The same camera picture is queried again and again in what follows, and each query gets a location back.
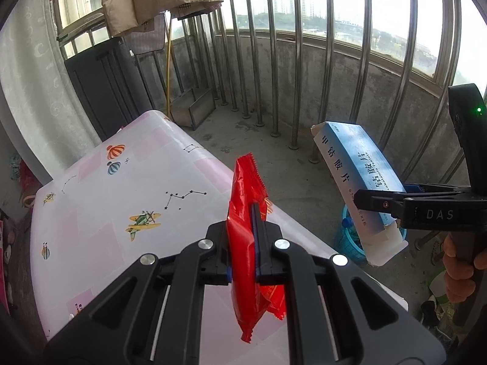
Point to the white patterned curtain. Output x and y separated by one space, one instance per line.
30 64

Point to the steel balcony railing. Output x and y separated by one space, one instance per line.
300 83

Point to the pale checked cloth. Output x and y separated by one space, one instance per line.
148 38

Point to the green and white bag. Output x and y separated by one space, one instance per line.
437 289

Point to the black shoe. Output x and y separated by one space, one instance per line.
432 313

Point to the pink bag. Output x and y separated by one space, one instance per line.
24 182

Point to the person's right hand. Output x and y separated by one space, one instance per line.
456 277

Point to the blue plastic basket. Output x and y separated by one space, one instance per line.
348 241

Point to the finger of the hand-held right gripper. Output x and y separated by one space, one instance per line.
430 189
380 203

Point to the blue medicine box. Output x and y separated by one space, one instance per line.
354 148

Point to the yellow stick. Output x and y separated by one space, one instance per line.
167 76

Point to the red snack packet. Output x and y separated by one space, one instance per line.
243 197

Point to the table with pink printed cloth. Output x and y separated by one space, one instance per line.
114 167

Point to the metal frame tray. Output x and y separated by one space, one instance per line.
201 108

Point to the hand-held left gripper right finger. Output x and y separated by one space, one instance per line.
258 243

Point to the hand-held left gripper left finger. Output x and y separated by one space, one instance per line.
213 243

